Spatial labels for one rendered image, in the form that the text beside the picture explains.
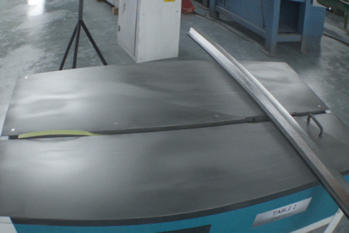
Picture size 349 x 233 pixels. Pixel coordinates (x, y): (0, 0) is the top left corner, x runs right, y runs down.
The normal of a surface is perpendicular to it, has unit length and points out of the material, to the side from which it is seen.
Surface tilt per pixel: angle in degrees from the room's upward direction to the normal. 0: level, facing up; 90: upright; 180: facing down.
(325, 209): 90
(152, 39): 90
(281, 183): 0
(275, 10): 90
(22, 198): 0
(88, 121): 0
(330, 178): 75
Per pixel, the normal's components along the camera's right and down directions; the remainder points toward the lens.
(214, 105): 0.05, -0.85
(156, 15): 0.44, 0.50
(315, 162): -0.90, -0.11
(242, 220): 0.22, 0.53
